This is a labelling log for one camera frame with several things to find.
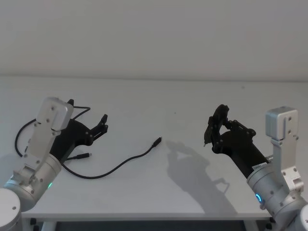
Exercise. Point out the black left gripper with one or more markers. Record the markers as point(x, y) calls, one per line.
point(74, 134)

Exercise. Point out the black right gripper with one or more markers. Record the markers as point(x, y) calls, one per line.
point(240, 149)

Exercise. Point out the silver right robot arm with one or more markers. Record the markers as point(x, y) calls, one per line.
point(276, 192)

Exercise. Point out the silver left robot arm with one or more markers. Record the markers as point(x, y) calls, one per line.
point(41, 134)

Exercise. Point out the white table leg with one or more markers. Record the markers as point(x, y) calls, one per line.
point(252, 226)
point(49, 226)

